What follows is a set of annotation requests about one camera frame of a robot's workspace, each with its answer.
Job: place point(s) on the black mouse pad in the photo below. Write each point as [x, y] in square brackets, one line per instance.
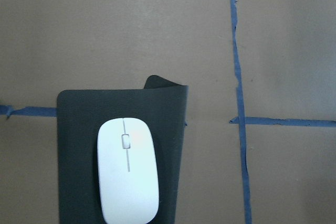
[161, 104]

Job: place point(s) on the white computer mouse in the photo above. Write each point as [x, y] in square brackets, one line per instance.
[128, 179]

